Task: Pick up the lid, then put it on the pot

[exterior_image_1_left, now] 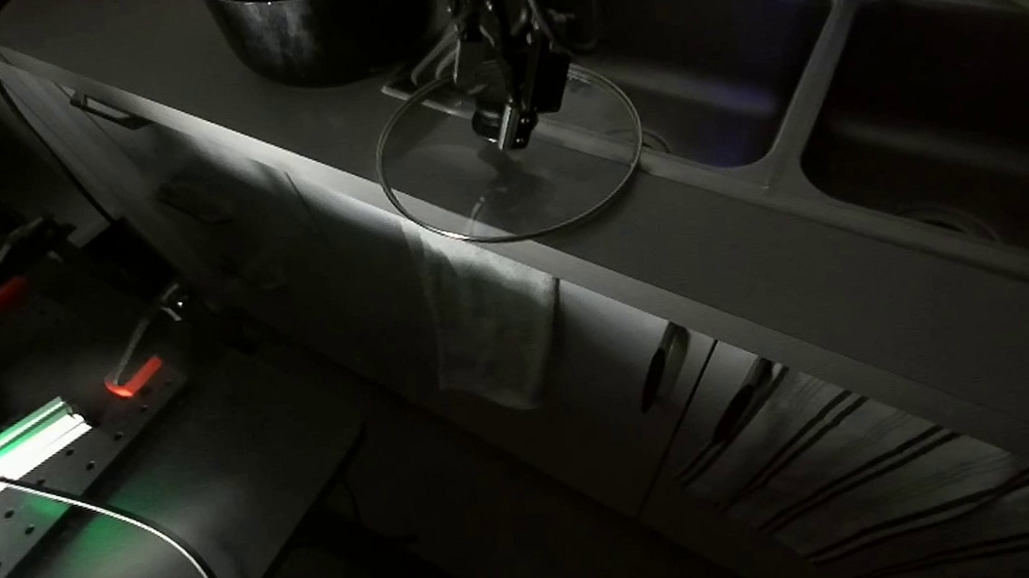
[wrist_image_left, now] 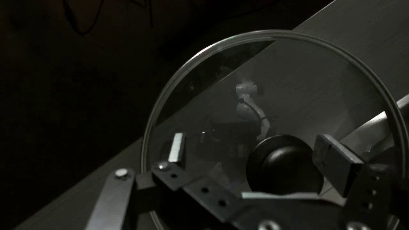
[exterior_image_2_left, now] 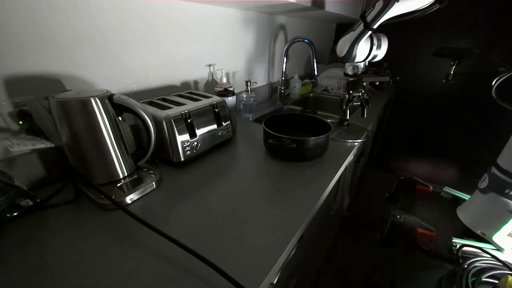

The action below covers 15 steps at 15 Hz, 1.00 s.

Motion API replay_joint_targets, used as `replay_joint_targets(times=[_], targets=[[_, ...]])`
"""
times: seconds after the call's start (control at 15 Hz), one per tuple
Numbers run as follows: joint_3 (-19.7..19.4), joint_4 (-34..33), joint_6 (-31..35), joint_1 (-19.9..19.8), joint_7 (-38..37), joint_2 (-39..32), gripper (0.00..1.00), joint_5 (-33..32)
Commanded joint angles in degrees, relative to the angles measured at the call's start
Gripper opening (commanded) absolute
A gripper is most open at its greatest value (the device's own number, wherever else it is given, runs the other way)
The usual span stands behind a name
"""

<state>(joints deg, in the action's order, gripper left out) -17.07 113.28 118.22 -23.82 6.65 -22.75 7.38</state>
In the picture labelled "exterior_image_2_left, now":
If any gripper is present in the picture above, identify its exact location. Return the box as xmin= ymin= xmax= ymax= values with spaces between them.
xmin=339 ymin=75 xmax=370 ymax=124

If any glass pot lid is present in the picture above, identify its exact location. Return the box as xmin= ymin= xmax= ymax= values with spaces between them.
xmin=330 ymin=116 xmax=371 ymax=143

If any black cooking pot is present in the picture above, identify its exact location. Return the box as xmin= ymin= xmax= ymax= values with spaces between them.
xmin=262 ymin=112 xmax=333 ymax=163

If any jar with black lid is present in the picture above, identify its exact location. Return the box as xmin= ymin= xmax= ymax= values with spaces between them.
xmin=216 ymin=88 xmax=238 ymax=113

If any white dish rack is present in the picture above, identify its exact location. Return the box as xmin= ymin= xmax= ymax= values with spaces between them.
xmin=318 ymin=67 xmax=349 ymax=95

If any steel sink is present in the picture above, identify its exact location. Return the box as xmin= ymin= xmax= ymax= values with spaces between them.
xmin=253 ymin=92 xmax=354 ymax=125

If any white squeeze bottle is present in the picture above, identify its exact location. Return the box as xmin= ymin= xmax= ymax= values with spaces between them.
xmin=289 ymin=71 xmax=303 ymax=100

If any chrome tap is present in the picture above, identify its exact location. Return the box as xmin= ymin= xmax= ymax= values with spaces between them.
xmin=278 ymin=36 xmax=319 ymax=105

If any clear pump soap bottle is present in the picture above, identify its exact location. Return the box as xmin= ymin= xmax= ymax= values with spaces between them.
xmin=240 ymin=79 xmax=258 ymax=120

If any small pump bottle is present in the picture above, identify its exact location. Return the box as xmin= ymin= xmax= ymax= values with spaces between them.
xmin=214 ymin=69 xmax=235 ymax=94

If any steel four-slot toaster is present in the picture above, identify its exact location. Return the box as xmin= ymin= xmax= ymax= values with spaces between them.
xmin=140 ymin=90 xmax=237 ymax=163

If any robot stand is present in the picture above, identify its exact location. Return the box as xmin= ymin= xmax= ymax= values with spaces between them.
xmin=439 ymin=185 xmax=512 ymax=288

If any kettle base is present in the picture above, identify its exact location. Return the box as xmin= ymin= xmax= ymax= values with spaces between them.
xmin=77 ymin=163 xmax=163 ymax=210

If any steel electric kettle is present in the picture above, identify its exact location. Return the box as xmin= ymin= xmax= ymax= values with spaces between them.
xmin=49 ymin=88 xmax=157 ymax=185

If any sheet of paper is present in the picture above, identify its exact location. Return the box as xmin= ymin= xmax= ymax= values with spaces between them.
xmin=0 ymin=134 xmax=56 ymax=161

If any black device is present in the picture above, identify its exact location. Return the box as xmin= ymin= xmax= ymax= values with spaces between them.
xmin=0 ymin=170 xmax=42 ymax=223

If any orange-handled clamp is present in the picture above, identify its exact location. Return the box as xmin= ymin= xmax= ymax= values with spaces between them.
xmin=386 ymin=175 xmax=472 ymax=202
xmin=389 ymin=210 xmax=439 ymax=250

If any coil of grey cable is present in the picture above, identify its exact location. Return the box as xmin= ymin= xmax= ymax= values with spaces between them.
xmin=455 ymin=243 xmax=512 ymax=288

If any black cable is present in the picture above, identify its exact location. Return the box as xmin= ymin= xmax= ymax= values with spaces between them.
xmin=75 ymin=179 xmax=246 ymax=288

